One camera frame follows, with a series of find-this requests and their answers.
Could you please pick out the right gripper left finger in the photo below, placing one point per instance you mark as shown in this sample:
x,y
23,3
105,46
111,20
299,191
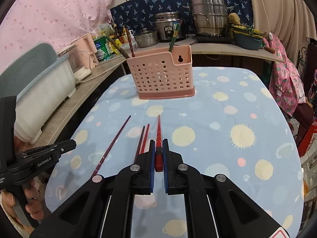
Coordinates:
x,y
119,192

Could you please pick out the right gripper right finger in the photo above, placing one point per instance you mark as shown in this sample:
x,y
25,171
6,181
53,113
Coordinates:
x,y
183,179

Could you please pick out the dark red chopstick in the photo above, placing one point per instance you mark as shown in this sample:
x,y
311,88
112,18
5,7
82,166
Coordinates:
x,y
139,144

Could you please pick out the dark maroon chopstick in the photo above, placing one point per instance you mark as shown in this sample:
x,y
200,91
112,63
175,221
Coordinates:
x,y
95,172
130,41

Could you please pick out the brown chopstick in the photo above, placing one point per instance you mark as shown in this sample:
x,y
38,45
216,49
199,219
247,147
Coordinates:
x,y
125,54

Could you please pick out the green chopstick single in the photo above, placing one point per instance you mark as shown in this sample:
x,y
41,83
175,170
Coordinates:
x,y
176,31

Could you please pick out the green chopstick group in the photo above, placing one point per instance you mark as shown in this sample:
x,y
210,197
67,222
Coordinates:
x,y
115,45

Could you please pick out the person's left hand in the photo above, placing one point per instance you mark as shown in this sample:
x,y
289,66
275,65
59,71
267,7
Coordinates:
x,y
20,209

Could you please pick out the white dish drainer bin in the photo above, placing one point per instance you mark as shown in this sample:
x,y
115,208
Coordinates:
x,y
41,81

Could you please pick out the blue planet pattern tablecloth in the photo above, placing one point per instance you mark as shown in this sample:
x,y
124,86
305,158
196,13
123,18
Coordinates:
x,y
231,126

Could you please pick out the pink perforated utensil holder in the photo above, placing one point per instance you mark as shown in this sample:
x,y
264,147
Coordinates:
x,y
161,74

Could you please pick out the green tin can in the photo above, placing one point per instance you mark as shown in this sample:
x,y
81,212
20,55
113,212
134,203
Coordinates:
x,y
102,52

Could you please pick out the pink electric kettle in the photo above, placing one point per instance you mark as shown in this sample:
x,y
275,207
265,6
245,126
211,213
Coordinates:
x,y
87,50

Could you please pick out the small steel lidded pot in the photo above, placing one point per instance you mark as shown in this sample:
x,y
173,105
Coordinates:
x,y
147,38

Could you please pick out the pink floral hanging garment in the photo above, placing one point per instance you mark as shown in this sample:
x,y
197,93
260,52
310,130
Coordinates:
x,y
285,86

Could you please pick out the blue bowl stack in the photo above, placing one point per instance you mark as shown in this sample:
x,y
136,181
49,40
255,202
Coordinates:
x,y
246,37

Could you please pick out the steel rice cooker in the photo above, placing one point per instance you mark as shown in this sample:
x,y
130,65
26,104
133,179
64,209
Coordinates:
x,y
166,23

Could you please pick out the pink dotted curtain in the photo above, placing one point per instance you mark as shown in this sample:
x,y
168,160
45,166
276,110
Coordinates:
x,y
57,22

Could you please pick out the navy floral backsplash cloth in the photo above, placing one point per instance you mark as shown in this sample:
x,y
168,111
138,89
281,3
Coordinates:
x,y
140,14

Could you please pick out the stacked steel steamer pot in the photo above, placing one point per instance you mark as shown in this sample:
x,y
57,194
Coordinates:
x,y
210,17

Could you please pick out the beige curtain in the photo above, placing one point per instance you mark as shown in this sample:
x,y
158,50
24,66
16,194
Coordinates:
x,y
290,20

